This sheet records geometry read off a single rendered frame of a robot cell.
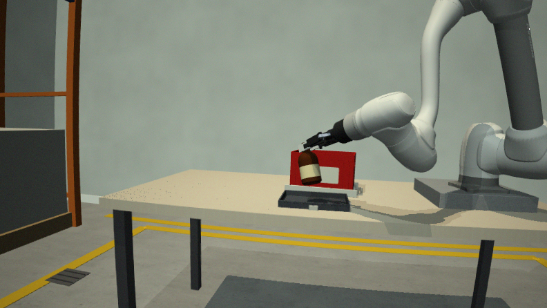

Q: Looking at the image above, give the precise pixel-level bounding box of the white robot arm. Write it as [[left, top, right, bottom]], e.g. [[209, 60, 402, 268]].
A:
[[343, 0, 547, 194]]

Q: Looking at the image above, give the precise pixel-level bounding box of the red crate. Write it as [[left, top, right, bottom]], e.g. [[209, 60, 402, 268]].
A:
[[290, 150, 356, 190]]

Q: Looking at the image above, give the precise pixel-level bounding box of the brown glass bottle with cream label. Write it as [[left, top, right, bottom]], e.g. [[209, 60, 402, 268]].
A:
[[298, 149, 322, 186]]

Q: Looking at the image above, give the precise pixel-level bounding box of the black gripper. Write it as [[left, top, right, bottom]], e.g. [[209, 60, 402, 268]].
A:
[[298, 119, 353, 153]]

